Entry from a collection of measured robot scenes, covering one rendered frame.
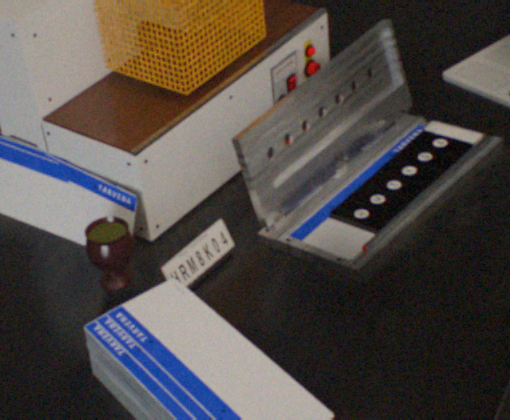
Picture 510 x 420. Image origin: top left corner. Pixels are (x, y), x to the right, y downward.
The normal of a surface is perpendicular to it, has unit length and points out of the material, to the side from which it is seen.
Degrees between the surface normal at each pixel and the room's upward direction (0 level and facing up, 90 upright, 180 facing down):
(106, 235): 0
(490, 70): 0
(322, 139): 76
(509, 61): 0
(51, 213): 63
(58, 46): 90
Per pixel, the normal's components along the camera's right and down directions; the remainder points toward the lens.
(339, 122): 0.70, 0.09
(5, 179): -0.61, 0.11
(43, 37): 0.75, 0.30
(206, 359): -0.13, -0.80
